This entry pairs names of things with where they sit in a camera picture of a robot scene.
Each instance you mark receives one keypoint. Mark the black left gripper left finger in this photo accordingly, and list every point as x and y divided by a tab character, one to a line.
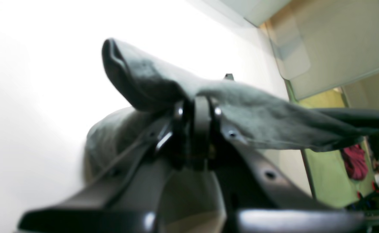
125	196

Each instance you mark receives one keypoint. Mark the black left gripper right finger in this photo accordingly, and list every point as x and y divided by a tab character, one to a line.
258	197

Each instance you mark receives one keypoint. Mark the dark grey t-shirt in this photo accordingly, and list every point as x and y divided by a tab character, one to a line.
154	87

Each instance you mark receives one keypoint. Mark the red cloth on floor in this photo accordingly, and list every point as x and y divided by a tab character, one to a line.
354	162

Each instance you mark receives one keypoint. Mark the grey plastic bin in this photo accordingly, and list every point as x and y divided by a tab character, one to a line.
317	44

